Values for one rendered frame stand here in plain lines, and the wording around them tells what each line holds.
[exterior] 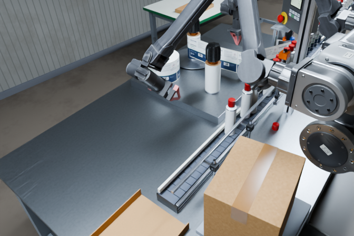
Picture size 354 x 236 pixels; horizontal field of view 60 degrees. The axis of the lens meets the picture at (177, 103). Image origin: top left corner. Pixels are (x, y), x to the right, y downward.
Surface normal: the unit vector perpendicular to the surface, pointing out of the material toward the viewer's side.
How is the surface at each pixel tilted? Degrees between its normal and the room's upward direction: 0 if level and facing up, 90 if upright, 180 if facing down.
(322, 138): 90
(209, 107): 0
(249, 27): 49
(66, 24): 90
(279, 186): 0
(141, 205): 0
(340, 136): 90
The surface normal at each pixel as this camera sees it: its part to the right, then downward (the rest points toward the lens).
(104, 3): 0.69, 0.40
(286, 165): -0.05, -0.80
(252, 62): -0.59, -0.17
